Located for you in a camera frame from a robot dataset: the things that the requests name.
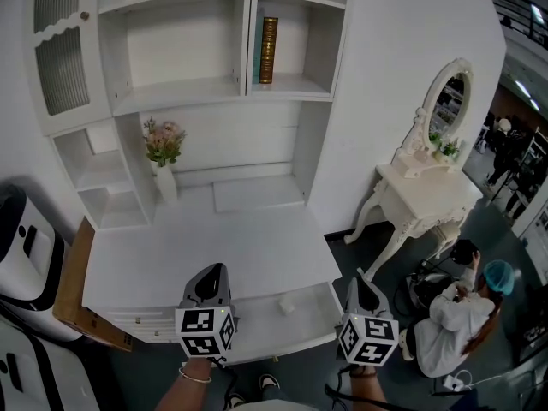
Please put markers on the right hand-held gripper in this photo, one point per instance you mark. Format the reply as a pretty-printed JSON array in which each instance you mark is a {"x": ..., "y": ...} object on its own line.
[{"x": 370, "y": 341}]

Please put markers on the white arched glass cabinet door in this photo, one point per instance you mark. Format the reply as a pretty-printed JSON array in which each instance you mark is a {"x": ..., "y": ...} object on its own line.
[{"x": 62, "y": 67}]

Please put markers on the dark blue case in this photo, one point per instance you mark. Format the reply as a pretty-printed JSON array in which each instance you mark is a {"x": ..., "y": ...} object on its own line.
[{"x": 466, "y": 400}]

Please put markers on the ceiling light tube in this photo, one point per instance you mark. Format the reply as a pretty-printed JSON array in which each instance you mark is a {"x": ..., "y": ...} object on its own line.
[{"x": 537, "y": 13}]

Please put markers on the narrow white desk drawer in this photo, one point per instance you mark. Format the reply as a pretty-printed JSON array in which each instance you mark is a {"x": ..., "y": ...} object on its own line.
[
  {"x": 164, "y": 341},
  {"x": 128, "y": 315},
  {"x": 150, "y": 331}
]

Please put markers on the black equipment bag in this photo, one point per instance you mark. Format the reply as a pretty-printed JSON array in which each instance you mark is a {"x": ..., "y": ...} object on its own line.
[{"x": 428, "y": 291}]

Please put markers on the white vase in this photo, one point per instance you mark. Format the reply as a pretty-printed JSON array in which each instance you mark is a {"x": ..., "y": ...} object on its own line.
[{"x": 167, "y": 184}]

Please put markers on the white charger block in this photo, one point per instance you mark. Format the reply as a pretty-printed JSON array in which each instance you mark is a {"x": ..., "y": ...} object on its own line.
[{"x": 454, "y": 381}]

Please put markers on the pink flower bouquet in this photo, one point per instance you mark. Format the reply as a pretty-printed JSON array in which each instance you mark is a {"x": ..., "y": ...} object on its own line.
[{"x": 164, "y": 141}]

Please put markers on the black hand-held device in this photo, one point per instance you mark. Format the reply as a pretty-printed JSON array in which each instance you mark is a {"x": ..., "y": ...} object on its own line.
[{"x": 464, "y": 251}]

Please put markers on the brown gold spine book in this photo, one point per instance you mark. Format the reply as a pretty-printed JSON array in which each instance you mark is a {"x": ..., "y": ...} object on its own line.
[{"x": 269, "y": 49}]

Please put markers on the brown cardboard box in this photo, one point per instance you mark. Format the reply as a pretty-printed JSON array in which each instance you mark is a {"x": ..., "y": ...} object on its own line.
[{"x": 75, "y": 281}]

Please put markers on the white desk with hutch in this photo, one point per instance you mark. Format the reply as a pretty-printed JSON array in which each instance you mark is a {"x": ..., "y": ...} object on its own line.
[{"x": 205, "y": 246}]

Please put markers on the white black wheeled robot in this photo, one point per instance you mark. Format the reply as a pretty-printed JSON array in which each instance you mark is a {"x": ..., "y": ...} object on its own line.
[
  {"x": 38, "y": 375},
  {"x": 25, "y": 263}
]

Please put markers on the person's right forearm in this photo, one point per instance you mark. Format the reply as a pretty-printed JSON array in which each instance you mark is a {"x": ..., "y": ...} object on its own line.
[{"x": 366, "y": 390}]

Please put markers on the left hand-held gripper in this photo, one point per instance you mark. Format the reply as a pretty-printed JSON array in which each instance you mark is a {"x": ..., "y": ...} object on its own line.
[{"x": 205, "y": 332}]

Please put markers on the cream carved vanity table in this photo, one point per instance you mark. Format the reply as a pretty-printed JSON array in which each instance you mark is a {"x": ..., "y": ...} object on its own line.
[{"x": 428, "y": 191}]

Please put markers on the cream oval framed mirror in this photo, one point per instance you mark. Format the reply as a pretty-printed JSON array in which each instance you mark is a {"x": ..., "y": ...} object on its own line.
[{"x": 449, "y": 101}]

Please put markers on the black metal railing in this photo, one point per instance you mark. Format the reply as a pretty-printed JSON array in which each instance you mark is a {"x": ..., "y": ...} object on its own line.
[{"x": 522, "y": 19}]

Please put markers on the person's blue jeans legs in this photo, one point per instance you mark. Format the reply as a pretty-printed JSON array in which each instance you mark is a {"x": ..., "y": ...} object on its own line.
[{"x": 276, "y": 396}]

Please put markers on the person's shoe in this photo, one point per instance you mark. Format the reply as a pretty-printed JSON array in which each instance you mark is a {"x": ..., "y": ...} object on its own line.
[
  {"x": 235, "y": 398},
  {"x": 269, "y": 381}
]

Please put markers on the small green potted plant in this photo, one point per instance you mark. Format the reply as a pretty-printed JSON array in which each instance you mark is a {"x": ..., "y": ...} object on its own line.
[{"x": 447, "y": 146}]

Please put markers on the person's left forearm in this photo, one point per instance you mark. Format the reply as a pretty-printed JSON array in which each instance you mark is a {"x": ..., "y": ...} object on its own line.
[{"x": 184, "y": 392}]

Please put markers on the person's right shoe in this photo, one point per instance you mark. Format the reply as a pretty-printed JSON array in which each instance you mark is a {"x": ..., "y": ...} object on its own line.
[{"x": 269, "y": 381}]

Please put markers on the person's grey shirt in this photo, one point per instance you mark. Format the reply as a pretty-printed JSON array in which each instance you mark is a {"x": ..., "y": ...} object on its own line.
[{"x": 274, "y": 407}]

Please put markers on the person's left shoe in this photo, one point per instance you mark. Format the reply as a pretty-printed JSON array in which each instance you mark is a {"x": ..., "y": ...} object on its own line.
[{"x": 235, "y": 398}]

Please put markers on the wide white desk drawer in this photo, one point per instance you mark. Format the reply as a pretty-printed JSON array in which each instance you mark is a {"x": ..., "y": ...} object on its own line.
[{"x": 265, "y": 328}]

